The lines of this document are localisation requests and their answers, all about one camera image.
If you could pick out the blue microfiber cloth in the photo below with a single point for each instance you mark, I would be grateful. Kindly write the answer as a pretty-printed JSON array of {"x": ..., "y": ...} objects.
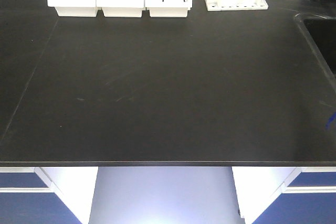
[{"x": 330, "y": 120}]

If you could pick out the black lab sink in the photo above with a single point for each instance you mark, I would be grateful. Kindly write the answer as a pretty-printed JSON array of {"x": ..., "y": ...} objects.
[{"x": 319, "y": 32}]

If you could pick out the left blue cabinet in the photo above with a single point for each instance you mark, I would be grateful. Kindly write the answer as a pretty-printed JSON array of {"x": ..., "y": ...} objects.
[{"x": 47, "y": 194}]

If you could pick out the blue cabinet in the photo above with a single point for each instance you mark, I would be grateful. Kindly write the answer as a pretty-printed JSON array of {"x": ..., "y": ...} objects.
[
  {"x": 285, "y": 194},
  {"x": 47, "y": 194}
]

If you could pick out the right blue cabinet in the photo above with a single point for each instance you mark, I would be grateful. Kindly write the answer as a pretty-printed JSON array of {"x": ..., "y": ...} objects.
[{"x": 285, "y": 194}]

